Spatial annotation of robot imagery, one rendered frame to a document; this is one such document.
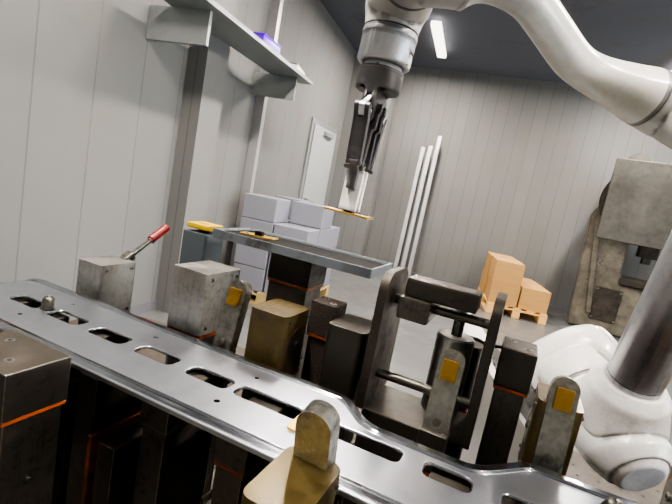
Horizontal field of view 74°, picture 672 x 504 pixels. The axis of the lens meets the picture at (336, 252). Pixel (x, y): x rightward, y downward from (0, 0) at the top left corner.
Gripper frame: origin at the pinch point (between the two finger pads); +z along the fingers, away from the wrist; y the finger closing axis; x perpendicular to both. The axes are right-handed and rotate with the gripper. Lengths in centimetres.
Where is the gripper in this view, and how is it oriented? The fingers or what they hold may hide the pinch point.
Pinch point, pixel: (353, 190)
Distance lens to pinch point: 77.0
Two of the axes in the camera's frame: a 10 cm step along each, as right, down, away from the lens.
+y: 3.2, -0.7, 9.5
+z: -2.3, 9.6, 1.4
